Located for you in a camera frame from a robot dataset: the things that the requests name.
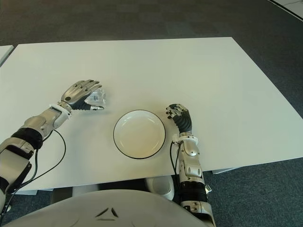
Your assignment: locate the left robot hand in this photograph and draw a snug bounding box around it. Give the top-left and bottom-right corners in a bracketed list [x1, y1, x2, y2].
[61, 79, 105, 112]

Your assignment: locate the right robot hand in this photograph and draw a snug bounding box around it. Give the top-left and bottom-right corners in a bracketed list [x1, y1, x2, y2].
[165, 103, 193, 134]

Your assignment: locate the clear plastic wrapper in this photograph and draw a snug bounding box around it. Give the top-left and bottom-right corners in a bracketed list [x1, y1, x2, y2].
[85, 87, 107, 107]

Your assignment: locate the white plate black rim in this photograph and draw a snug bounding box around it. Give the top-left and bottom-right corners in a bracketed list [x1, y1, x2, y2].
[113, 109, 166, 159]

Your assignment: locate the neighbouring white table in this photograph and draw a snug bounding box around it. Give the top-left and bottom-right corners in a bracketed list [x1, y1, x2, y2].
[0, 44, 14, 68]

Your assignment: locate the grey robot torso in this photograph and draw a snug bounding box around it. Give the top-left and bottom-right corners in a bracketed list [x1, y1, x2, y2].
[4, 189, 209, 227]

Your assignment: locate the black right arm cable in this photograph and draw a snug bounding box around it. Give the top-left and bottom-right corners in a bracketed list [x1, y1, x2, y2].
[170, 141, 184, 175]

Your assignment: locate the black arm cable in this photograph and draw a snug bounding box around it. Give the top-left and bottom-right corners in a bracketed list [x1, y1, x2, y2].
[170, 141, 184, 175]
[4, 129, 66, 213]

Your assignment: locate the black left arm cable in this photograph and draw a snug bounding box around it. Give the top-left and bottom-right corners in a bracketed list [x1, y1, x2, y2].
[4, 129, 66, 213]

